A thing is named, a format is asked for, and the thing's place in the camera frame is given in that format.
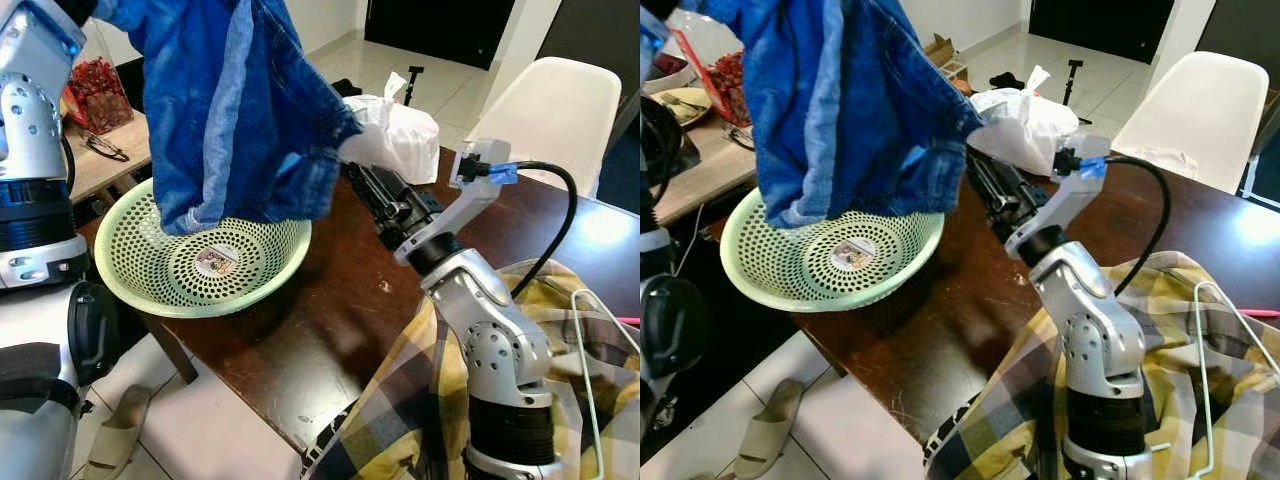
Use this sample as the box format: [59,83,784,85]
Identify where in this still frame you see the beige slipper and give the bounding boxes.
[735,378,806,479]
[85,385,153,480]

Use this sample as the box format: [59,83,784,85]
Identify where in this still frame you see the brown cardboard box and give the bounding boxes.
[925,33,971,81]

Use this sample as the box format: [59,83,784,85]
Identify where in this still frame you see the light wooden table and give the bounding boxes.
[62,105,151,206]
[650,85,761,226]

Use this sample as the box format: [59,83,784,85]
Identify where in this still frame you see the yellow plate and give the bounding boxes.
[645,85,716,129]

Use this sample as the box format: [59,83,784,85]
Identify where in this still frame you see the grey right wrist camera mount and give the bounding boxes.
[395,140,519,266]
[1003,133,1111,259]

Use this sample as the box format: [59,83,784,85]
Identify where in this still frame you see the dark brown wooden table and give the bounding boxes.
[78,150,641,451]
[705,140,1280,446]

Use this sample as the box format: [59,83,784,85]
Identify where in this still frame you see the white plastic chair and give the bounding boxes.
[1110,50,1271,196]
[468,57,623,198]

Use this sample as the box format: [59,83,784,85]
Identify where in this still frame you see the light green plastic basket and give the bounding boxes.
[93,178,313,319]
[720,188,946,313]

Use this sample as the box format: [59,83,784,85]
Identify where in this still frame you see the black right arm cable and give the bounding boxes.
[1085,152,1173,296]
[485,160,581,301]

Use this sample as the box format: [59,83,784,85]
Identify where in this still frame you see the white plastic bag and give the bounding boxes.
[968,65,1081,179]
[340,72,441,186]

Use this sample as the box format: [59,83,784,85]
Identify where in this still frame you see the white wire hanger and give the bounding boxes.
[570,288,641,480]
[1193,280,1280,480]

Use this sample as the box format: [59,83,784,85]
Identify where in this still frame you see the yellow plaid shirt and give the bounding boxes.
[300,258,641,480]
[925,250,1280,480]

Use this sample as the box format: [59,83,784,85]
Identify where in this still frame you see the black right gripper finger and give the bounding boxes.
[345,162,407,224]
[966,150,1023,211]

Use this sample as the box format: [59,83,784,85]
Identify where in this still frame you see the blue denim jeans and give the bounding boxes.
[95,0,363,236]
[690,0,986,231]

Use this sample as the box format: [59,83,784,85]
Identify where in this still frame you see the clear jar red snacks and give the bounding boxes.
[668,28,761,128]
[62,55,136,136]

